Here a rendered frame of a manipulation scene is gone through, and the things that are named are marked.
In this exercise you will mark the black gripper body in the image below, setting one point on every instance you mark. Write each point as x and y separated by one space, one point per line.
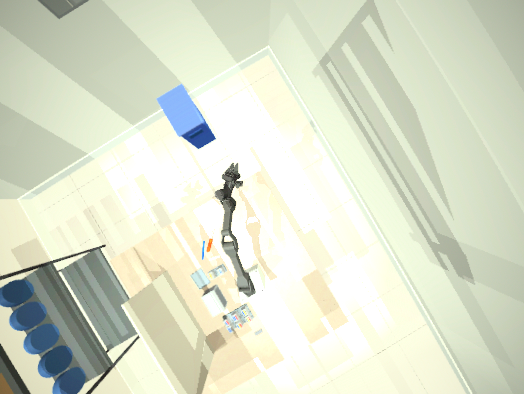
228 179

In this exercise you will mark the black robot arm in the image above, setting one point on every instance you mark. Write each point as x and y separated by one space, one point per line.
244 283

